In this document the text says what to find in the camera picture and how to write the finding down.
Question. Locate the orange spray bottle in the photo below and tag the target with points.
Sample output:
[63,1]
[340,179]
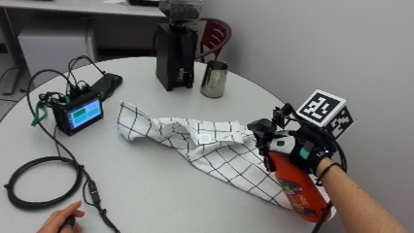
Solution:
[297,191]

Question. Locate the white checkered cloth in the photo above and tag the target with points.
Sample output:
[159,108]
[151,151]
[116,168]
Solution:
[216,145]

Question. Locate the white marker cube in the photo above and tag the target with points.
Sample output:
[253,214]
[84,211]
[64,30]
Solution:
[324,110]

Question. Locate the black wristband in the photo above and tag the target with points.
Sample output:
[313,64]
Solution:
[329,168]

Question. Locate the steel milk pitcher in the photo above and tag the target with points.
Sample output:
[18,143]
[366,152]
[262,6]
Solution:
[215,79]

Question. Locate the small black screen device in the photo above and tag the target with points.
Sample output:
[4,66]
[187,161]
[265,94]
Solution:
[80,115]

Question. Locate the red chair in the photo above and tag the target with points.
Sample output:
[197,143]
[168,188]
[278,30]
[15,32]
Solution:
[216,35]

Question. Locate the black coffee grinder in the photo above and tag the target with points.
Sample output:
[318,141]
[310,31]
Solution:
[175,51]

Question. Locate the black power bank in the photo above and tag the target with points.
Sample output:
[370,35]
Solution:
[108,84]

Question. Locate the white cabinet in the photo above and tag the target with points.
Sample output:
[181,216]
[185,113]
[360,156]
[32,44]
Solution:
[53,53]

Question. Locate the grey desk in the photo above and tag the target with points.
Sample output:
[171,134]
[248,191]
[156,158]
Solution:
[64,8]

